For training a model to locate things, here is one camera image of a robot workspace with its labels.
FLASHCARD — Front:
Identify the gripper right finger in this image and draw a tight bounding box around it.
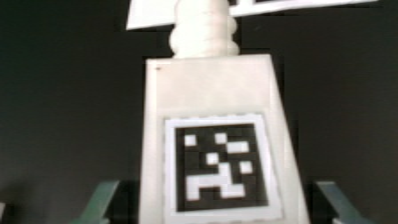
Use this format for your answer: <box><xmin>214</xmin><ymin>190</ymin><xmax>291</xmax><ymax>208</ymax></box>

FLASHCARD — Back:
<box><xmin>307</xmin><ymin>181</ymin><xmax>376</xmax><ymax>224</ymax></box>

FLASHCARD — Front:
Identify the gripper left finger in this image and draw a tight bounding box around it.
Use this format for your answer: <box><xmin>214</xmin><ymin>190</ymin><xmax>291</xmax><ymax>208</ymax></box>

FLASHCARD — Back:
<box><xmin>72</xmin><ymin>180</ymin><xmax>138</xmax><ymax>224</ymax></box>

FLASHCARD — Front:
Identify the white stool leg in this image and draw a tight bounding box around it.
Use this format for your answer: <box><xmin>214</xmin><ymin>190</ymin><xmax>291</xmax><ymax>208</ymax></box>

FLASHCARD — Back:
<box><xmin>138</xmin><ymin>0</ymin><xmax>308</xmax><ymax>224</ymax></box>

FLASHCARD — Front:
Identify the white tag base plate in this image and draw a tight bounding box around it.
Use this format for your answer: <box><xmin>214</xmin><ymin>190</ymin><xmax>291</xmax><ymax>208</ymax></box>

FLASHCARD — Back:
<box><xmin>125</xmin><ymin>0</ymin><xmax>378</xmax><ymax>30</ymax></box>

